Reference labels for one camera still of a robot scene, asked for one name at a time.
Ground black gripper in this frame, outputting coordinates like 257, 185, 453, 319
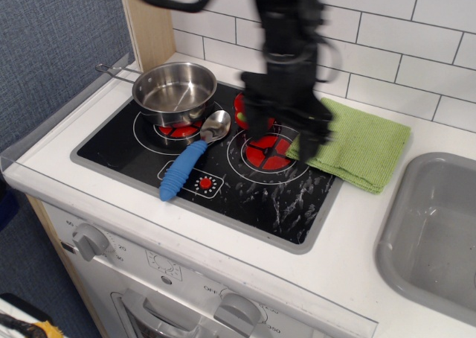
241, 54, 332, 162

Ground grey oven knob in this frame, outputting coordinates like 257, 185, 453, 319
213, 293, 262, 337
72, 223, 109, 261

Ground wooden side post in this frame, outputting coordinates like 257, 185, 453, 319
121, 0, 176, 71

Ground black toy stovetop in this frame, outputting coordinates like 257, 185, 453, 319
71, 101, 342, 254

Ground stainless steel saucepan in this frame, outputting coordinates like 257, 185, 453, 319
94, 62, 219, 127

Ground red toy bell pepper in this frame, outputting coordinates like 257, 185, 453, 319
234, 92, 276, 131

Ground grey left oven knob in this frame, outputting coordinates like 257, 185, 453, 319
72, 223, 109, 261

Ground green napkin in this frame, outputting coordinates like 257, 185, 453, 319
306, 98, 411, 194

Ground blue handled metal spoon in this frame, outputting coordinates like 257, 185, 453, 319
159, 109, 231, 202

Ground grey plastic sink basin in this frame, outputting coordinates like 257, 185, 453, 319
376, 153, 475, 325

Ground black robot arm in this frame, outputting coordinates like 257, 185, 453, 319
241, 0, 332, 162

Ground yellow object at corner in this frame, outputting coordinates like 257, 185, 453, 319
34, 321, 65, 338

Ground grey right oven knob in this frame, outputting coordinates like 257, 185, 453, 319
213, 293, 262, 337

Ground white toy oven front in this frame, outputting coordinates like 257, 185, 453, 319
42, 203, 346, 337

